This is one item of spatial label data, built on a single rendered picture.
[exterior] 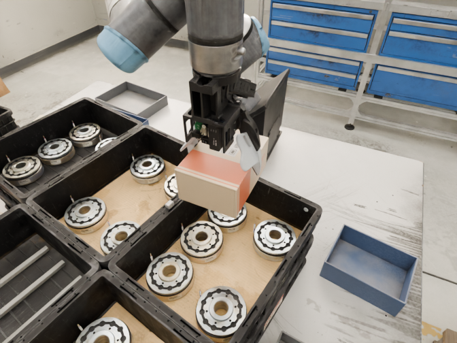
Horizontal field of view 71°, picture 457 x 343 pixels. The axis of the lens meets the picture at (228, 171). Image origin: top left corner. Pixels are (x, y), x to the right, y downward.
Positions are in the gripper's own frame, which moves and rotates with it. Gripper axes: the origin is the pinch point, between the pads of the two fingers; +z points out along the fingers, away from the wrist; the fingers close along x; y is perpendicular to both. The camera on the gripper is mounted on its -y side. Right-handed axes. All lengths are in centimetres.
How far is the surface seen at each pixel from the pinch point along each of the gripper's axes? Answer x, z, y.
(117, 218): -29.4, 26.6, 5.5
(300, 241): 17.3, 16.6, -0.6
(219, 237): -1.0, 23.4, 1.6
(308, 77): -21, 76, -195
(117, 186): -37.4, 26.6, -4.3
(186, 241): -7.7, 23.7, 5.5
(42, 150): -67, 24, -5
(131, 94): -83, 40, -67
